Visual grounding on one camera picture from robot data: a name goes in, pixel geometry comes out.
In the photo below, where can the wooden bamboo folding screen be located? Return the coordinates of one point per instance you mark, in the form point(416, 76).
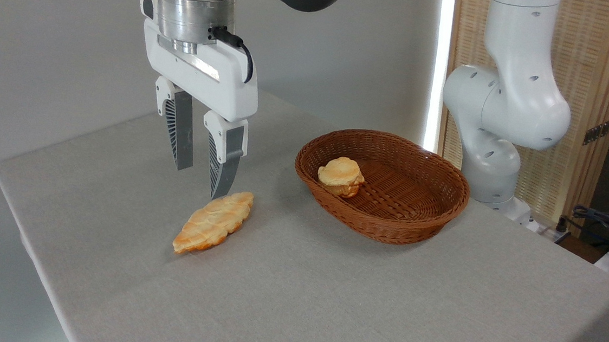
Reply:
point(590, 63)

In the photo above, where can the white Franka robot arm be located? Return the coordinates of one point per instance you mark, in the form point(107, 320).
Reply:
point(511, 100)

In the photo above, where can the long golden bread loaf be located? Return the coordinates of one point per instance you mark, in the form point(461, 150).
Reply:
point(213, 221)

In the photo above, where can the brown wicker oval basket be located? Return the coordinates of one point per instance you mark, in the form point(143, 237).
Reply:
point(403, 222)

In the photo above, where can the grey tablecloth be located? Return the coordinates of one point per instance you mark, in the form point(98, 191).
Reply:
point(294, 300)

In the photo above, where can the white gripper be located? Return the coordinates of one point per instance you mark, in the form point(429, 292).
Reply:
point(208, 76)

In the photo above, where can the small round bread bun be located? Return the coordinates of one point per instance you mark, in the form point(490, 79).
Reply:
point(339, 172)

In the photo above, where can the metal screen hinge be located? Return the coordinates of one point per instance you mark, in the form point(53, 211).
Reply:
point(601, 130)

